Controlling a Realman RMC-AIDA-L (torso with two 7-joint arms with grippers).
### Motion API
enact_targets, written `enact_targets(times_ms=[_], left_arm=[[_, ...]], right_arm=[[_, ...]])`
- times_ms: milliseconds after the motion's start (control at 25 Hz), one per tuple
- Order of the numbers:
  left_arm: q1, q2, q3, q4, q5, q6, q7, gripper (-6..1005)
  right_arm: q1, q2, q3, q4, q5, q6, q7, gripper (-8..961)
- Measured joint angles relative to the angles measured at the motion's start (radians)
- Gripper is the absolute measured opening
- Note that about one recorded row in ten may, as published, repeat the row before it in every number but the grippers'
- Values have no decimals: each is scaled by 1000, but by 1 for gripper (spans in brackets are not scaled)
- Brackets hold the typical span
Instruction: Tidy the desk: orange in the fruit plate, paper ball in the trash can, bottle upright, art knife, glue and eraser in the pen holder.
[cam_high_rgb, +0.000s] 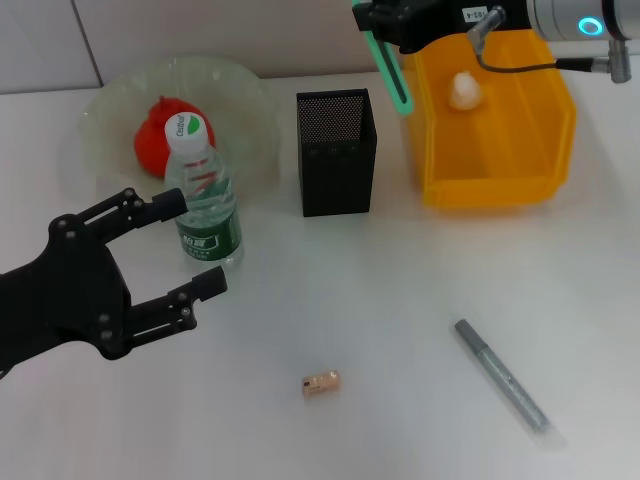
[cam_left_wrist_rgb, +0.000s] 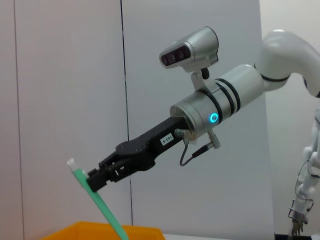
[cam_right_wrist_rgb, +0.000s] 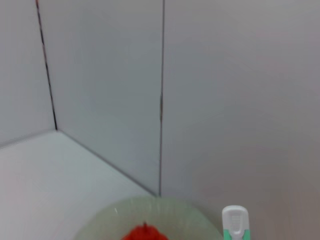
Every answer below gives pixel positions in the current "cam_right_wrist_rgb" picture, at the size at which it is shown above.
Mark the green utility knife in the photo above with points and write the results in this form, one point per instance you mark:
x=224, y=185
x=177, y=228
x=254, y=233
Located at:
x=235, y=222

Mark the green glass fruit plate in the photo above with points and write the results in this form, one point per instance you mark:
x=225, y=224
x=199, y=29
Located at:
x=112, y=220

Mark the red tomato-shaped toy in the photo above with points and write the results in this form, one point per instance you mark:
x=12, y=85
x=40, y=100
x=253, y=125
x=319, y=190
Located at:
x=145, y=233

